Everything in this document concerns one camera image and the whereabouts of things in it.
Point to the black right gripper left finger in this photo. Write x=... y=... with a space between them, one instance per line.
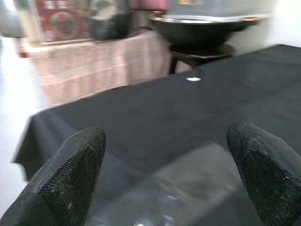
x=65 y=183

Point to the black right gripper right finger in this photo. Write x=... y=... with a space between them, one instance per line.
x=270 y=179

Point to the clear plastic bag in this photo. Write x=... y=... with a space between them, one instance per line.
x=176 y=188

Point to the black tablecloth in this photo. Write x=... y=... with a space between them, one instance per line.
x=164 y=113

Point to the small white paper scrap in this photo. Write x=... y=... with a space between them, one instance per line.
x=193 y=79

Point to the orange lid storage box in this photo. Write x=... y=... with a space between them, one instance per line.
x=63 y=21

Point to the black basin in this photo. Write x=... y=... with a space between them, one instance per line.
x=200 y=30

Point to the dark green bag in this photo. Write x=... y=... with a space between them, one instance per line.
x=110 y=21

